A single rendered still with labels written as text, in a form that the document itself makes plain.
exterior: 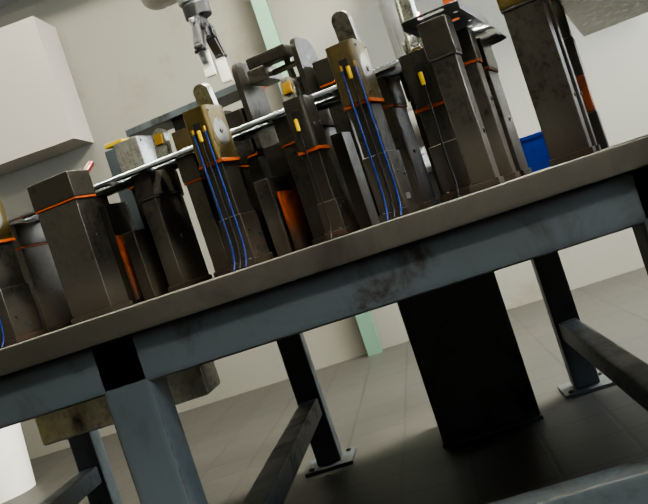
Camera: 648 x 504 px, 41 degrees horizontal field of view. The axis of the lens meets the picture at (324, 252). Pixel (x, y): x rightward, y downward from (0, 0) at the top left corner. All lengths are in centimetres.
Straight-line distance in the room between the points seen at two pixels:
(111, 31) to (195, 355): 413
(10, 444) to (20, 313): 240
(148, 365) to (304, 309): 26
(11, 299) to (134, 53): 330
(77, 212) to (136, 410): 73
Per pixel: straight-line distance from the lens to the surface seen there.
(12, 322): 214
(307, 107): 174
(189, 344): 135
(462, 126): 144
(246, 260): 177
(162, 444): 139
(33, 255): 234
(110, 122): 529
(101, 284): 200
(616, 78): 514
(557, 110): 165
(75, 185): 202
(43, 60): 515
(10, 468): 452
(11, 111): 519
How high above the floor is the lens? 70
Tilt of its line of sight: 1 degrees down
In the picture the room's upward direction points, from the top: 18 degrees counter-clockwise
